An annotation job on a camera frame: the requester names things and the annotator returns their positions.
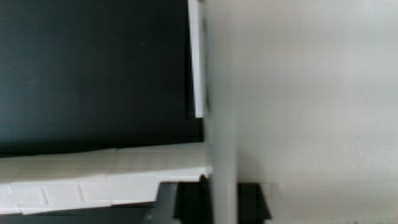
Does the white drawer cabinet frame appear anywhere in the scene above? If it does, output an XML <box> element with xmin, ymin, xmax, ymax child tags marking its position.
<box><xmin>198</xmin><ymin>0</ymin><xmax>398</xmax><ymax>224</ymax></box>

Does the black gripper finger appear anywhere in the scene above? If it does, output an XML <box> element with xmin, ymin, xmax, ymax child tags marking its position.
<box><xmin>150</xmin><ymin>177</ymin><xmax>271</xmax><ymax>224</ymax></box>

